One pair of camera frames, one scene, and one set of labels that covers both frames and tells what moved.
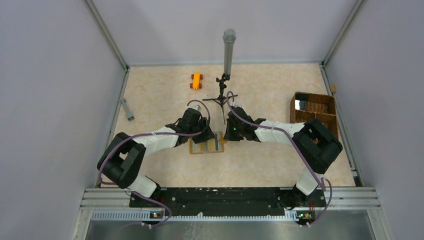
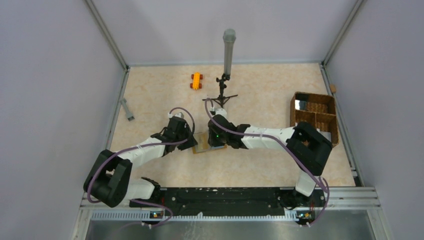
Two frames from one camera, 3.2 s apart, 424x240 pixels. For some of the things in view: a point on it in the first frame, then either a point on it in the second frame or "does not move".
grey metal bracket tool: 129,115 does not move
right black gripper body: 234,133 -> 216,140
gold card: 199,147 does not move
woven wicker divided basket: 304,106 does not move
